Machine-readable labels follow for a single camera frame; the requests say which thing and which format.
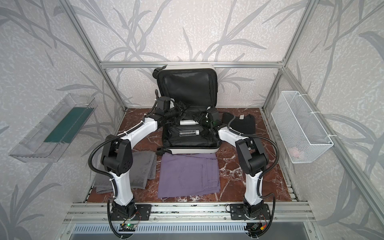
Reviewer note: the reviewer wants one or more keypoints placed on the white hard-shell suitcase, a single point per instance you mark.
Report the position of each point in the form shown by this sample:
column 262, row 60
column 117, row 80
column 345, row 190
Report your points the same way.
column 196, row 87

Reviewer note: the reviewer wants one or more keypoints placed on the right circuit board with wires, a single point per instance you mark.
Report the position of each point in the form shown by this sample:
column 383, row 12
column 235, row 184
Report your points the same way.
column 255, row 228

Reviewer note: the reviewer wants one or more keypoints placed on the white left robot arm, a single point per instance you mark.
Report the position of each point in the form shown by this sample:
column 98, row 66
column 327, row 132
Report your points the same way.
column 114, row 157

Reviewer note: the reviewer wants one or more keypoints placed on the aluminium frame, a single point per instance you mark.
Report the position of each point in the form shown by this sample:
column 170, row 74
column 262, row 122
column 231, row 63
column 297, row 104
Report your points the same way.
column 372, row 197

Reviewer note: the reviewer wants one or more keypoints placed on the grey folded towel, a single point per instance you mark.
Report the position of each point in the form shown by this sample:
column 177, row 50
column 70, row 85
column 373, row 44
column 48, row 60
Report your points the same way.
column 142, row 170

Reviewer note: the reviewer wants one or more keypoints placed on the white wire basket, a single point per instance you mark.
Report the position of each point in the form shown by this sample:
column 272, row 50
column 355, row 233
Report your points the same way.
column 299, row 126

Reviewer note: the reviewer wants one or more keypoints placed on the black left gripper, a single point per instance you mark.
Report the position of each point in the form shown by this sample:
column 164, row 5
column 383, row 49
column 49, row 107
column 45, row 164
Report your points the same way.
column 181, row 106

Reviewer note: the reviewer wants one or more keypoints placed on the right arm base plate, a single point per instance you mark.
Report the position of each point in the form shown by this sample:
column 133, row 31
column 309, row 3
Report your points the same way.
column 245, row 212

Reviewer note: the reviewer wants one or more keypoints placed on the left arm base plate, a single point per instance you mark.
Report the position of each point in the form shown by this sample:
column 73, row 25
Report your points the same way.
column 140, row 212

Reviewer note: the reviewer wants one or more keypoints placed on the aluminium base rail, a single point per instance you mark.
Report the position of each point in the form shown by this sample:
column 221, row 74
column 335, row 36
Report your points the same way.
column 190, row 212

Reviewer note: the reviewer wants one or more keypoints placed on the clear white-capped bottle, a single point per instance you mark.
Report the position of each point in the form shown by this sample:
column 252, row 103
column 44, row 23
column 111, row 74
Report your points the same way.
column 189, row 133

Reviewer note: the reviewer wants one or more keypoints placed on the clear plastic wall shelf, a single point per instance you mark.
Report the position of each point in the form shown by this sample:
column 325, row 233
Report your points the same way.
column 48, row 141

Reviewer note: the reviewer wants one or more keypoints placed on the black shirt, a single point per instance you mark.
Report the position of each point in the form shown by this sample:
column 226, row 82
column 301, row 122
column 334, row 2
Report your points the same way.
column 237, row 127

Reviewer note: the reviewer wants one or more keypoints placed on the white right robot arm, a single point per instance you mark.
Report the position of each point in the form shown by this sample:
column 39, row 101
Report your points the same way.
column 252, row 157

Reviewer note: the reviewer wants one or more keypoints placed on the purple trousers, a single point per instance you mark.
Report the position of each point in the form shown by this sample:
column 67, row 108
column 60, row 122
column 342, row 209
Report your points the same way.
column 188, row 175

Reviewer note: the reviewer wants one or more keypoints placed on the green circuit board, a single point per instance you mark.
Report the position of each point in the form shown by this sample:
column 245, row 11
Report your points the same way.
column 128, row 227

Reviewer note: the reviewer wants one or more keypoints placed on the pink object in basket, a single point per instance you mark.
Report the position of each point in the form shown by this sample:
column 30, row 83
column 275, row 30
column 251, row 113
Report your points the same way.
column 296, row 153

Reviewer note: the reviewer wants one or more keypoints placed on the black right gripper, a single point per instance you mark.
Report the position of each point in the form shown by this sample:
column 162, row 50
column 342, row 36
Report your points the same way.
column 202, row 119

